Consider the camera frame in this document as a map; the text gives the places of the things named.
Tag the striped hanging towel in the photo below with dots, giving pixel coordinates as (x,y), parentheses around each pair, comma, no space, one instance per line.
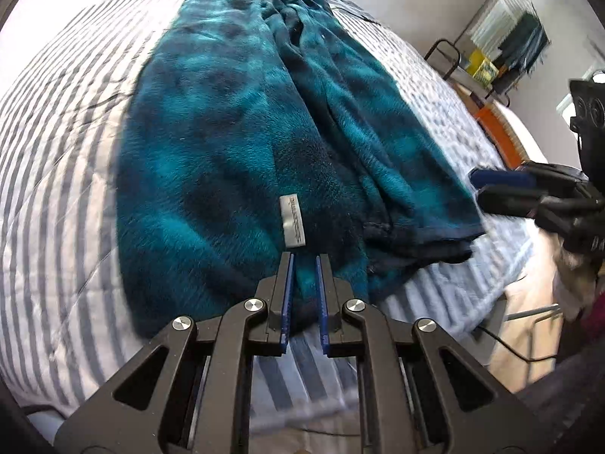
(501,14)

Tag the black clothes rack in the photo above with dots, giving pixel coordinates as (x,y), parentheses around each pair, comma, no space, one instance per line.
(442,49)

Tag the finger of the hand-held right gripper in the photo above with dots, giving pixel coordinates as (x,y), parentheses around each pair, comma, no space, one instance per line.
(501,178)
(505,199)

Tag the person's right forearm pink sleeve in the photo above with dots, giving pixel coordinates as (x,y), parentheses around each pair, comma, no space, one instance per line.
(593,324)

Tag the low table with orange cloth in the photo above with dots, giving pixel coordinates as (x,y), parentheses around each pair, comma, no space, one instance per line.
(496,125)

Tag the brown cardboard box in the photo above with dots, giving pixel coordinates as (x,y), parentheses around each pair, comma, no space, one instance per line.
(470,95)

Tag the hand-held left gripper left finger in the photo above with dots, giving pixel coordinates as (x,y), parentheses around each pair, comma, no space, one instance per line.
(288,302)

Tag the teal plaid fleece garment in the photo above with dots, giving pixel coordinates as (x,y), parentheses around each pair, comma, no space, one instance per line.
(212,151)

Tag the dark hanging clothes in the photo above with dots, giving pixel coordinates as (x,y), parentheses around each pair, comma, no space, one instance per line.
(527,42)

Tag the yellow box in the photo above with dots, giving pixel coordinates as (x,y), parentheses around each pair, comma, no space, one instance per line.
(482,68)

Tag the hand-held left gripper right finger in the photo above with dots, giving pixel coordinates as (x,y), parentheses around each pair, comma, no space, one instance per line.
(321,302)

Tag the blue white striped blanket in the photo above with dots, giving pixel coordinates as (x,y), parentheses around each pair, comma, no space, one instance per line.
(61,198)

